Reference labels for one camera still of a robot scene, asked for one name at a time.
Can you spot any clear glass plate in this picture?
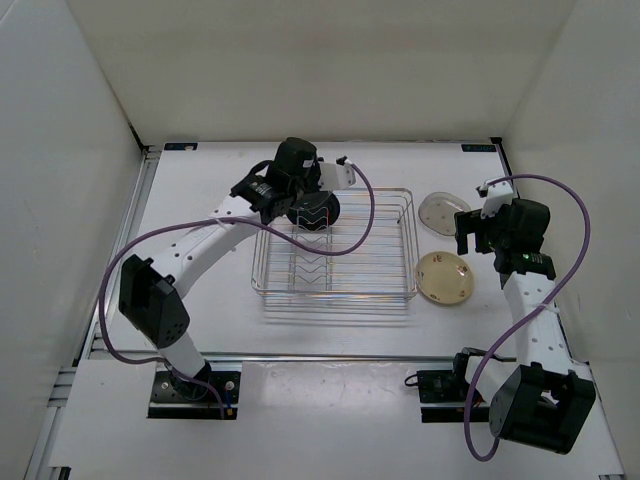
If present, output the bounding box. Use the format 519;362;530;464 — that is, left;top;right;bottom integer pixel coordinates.
418;192;470;236

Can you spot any black round plate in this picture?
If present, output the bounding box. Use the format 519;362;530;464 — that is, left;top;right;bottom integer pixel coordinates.
286;191;340;232

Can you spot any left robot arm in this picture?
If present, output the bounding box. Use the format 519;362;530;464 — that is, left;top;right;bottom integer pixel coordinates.
119;137;321;401

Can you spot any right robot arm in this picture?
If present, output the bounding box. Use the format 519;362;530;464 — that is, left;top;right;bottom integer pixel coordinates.
449;198;596;454

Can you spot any beige ceramic plate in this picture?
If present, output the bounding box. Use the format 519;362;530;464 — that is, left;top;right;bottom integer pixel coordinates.
416;251;475;306

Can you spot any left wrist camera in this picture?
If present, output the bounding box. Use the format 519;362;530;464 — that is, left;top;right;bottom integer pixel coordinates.
318;157;356;192

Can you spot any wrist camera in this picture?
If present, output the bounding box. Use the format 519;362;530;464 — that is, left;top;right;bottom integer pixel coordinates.
318;157;356;192
476;178;515;219

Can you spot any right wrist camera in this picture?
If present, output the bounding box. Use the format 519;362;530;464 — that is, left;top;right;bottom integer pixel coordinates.
476;178;515;219

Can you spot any chrome wire dish rack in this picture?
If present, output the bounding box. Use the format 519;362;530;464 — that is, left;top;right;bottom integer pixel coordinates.
251;188;419;301

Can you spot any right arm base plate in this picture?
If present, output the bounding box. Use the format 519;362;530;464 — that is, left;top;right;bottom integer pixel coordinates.
404;370;468;424

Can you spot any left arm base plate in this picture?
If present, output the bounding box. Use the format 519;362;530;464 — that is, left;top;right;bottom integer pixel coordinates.
147;366;242;421

